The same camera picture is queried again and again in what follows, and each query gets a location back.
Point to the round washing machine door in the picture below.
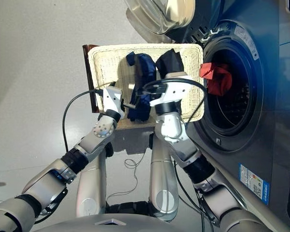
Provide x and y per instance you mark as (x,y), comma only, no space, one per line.
(174,14)

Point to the grey washing machine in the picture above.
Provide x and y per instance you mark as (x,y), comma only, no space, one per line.
(268,108)

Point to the grey drum rim sticker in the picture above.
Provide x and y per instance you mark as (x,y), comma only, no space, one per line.
(247,42)

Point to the pale woven laundry basket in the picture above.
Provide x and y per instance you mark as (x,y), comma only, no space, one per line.
(106,67)

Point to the blue energy label sticker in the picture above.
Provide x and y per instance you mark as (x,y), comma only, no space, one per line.
(253,183)

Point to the silver robot torso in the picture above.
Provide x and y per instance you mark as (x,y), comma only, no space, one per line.
(123,224)

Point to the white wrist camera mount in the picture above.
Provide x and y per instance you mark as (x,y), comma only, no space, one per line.
(112,99)
(176,93)

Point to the black garment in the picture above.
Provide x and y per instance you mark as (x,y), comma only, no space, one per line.
(170,62)

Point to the black robot waist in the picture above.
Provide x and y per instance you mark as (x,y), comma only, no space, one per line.
(130,207)

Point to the silver robot leg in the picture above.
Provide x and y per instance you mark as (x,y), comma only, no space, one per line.
(163,183)
(90,183)

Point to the navy blue garment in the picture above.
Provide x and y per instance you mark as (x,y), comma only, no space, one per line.
(145,70)

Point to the orange garment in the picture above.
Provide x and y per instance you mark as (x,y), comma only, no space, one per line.
(217,82)

